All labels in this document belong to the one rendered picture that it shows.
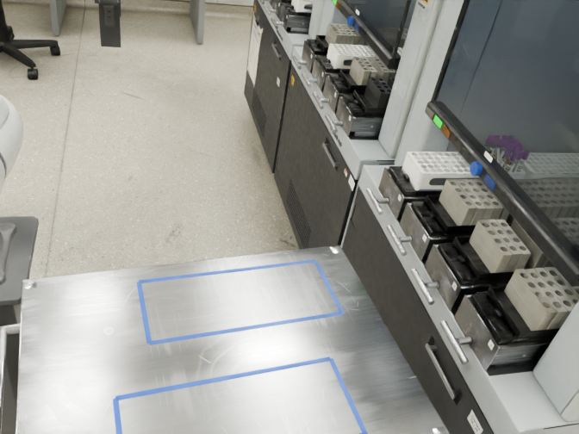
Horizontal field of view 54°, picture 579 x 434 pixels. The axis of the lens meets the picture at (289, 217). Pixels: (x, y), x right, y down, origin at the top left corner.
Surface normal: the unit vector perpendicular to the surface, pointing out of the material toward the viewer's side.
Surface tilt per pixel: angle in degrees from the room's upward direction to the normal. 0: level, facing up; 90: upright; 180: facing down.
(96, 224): 0
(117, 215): 0
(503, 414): 90
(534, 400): 0
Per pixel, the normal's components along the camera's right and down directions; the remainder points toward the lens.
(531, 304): -0.97, 0.01
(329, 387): 0.15, -0.78
